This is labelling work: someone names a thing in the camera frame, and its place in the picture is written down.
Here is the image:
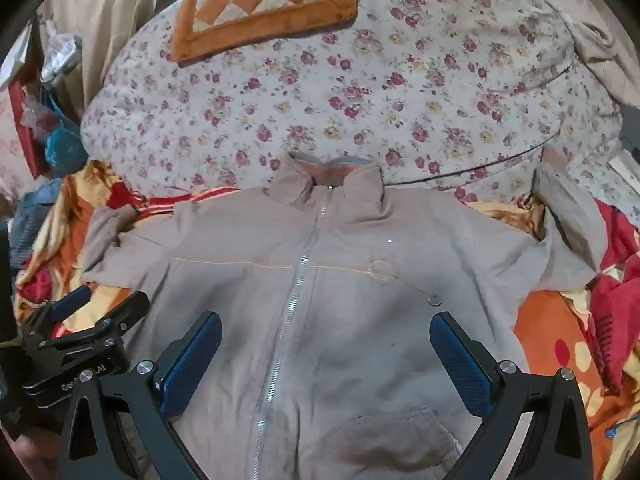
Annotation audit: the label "beige zip jacket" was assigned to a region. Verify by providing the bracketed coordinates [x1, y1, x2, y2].
[80, 150, 609, 480]

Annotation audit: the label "blue grey clothes pile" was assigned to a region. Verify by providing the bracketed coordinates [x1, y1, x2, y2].
[9, 178, 62, 270]

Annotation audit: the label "orange red yellow blanket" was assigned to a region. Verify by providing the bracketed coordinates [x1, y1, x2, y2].
[13, 159, 640, 480]

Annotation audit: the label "teal plastic bag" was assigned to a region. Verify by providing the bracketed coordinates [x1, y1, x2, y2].
[42, 91, 88, 178]

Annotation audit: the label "floral quilt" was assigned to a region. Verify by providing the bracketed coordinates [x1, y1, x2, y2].
[81, 0, 639, 219]

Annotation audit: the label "orange checkered cushion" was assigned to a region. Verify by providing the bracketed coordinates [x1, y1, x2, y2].
[171, 0, 358, 63]

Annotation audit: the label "red board by wall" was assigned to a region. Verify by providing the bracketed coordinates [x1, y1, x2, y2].
[9, 79, 50, 178]

